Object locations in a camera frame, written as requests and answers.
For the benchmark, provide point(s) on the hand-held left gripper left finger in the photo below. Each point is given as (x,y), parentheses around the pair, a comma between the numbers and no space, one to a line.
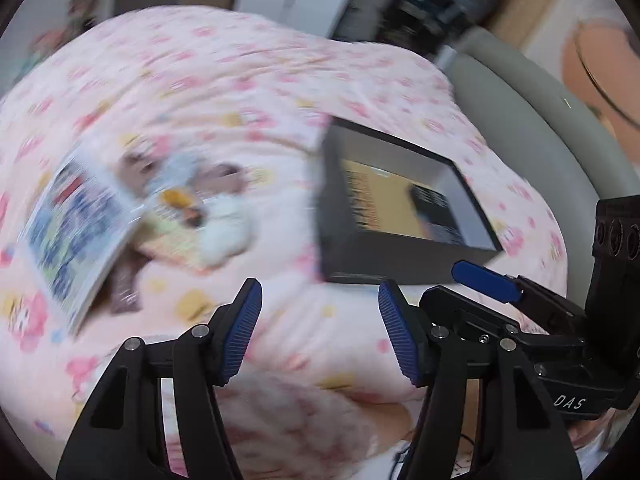
(244,325)

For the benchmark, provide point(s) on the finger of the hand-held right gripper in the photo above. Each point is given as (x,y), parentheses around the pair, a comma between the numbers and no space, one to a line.
(485,282)
(460,312)

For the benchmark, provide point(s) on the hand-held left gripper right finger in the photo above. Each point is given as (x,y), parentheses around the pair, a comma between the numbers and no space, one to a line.
(395,330)

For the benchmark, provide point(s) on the black box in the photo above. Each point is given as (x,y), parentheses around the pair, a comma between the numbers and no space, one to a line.
(350,255)

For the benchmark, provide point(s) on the white plush toy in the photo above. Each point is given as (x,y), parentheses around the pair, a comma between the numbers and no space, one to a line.
(225,235)

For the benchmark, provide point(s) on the orange black card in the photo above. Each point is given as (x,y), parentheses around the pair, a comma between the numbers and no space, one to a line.
(390,200)

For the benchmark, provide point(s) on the brown cloth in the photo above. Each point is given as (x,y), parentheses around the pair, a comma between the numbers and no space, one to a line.
(220,177)

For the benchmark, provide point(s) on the blue printed booklet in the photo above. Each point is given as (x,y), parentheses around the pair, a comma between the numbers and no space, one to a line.
(75,230)

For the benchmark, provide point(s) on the round pink mat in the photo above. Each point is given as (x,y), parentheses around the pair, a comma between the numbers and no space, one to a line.
(605,65)

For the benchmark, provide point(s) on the pink printed blanket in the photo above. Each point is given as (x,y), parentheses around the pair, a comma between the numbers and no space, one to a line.
(250,85)

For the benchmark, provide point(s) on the dark shelf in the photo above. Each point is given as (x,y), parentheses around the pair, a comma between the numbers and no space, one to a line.
(415,0)

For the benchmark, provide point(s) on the grey padded bed frame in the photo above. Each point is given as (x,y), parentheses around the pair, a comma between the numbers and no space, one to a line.
(525,110)

